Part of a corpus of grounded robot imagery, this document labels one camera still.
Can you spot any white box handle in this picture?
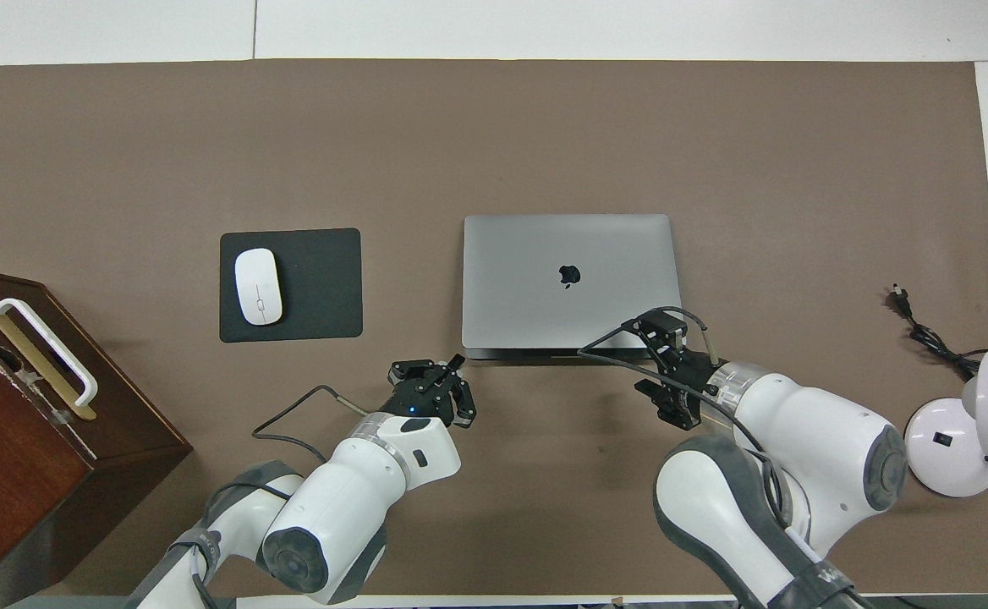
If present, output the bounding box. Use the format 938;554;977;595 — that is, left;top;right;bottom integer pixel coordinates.
0;298;99;407

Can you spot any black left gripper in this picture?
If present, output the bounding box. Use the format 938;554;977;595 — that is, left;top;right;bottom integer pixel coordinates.
380;355;478;428

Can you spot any silver grey laptop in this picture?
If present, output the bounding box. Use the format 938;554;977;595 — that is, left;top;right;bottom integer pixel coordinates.
462;213;683;360

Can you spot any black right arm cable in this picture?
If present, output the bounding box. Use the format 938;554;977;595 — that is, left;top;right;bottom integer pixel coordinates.
577;306;799;508

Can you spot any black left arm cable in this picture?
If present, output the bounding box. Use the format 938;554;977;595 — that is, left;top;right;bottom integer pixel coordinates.
251;385;372;464

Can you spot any brown table mat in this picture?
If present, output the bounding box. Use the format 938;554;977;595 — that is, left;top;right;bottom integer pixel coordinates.
0;59;988;597

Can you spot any black lamp power cable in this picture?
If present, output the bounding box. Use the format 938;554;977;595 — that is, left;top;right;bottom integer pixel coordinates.
890;285;981;379

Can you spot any white desk lamp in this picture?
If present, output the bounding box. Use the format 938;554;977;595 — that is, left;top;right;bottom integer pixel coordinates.
904;349;988;498

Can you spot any dark brown wooden box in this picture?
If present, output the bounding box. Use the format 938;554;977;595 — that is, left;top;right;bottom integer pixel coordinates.
0;264;193;606

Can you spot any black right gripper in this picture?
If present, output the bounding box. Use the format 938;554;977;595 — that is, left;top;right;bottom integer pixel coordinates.
621;309;719;432

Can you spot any white computer mouse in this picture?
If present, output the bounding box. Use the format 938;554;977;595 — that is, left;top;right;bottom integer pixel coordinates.
234;248;284;326

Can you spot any black mouse pad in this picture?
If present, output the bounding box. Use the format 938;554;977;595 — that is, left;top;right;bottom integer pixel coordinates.
219;228;364;343

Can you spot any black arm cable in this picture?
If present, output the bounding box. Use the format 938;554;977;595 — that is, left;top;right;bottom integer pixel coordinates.
251;385;372;464
577;306;799;508

